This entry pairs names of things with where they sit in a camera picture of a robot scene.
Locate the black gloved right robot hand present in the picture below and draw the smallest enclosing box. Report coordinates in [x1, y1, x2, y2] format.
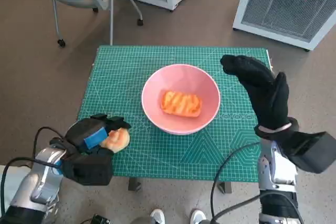
[219, 54, 291, 130]

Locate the striped oblong toy bread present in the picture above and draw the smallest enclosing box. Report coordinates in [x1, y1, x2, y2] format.
[160, 90, 203, 118]

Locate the pink bowl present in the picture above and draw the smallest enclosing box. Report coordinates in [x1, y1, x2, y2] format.
[141, 63, 221, 136]

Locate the round toy bread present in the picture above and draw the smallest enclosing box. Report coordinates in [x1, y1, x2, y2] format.
[100, 128, 131, 154]

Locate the large white mesh cabinet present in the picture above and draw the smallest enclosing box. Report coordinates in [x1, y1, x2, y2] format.
[232, 0, 336, 52]

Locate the green cutting mat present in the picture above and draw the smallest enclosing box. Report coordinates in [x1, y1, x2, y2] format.
[77, 45, 271, 183]

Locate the person's foot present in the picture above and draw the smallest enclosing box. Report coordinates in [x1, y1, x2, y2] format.
[150, 208, 166, 224]
[190, 209, 207, 224]

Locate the grey metal pole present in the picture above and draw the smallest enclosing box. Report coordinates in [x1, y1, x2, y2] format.
[108, 0, 114, 47]

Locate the small black device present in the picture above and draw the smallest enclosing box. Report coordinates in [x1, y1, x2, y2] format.
[88, 214, 111, 224]

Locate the person's leg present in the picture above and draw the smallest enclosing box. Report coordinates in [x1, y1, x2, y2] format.
[0, 165, 17, 201]

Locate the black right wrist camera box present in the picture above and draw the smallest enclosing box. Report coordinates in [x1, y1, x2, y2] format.
[285, 130, 336, 175]

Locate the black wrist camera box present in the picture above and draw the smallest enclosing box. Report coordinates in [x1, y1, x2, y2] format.
[285, 130, 336, 175]
[62, 152, 114, 187]

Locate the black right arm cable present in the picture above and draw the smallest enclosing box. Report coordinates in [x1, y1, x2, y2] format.
[209, 191, 300, 223]
[211, 142, 261, 221]

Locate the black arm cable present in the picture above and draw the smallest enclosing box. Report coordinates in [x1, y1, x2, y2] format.
[211, 142, 261, 221]
[209, 191, 300, 223]
[0, 156, 59, 201]
[34, 126, 67, 158]

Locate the black table bracket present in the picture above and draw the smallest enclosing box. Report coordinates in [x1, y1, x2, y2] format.
[128, 177, 143, 191]
[218, 181, 233, 194]

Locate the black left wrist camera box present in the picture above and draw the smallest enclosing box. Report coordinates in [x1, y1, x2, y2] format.
[62, 152, 114, 187]

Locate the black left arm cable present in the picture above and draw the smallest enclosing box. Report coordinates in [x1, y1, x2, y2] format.
[34, 126, 67, 158]
[0, 156, 59, 201]

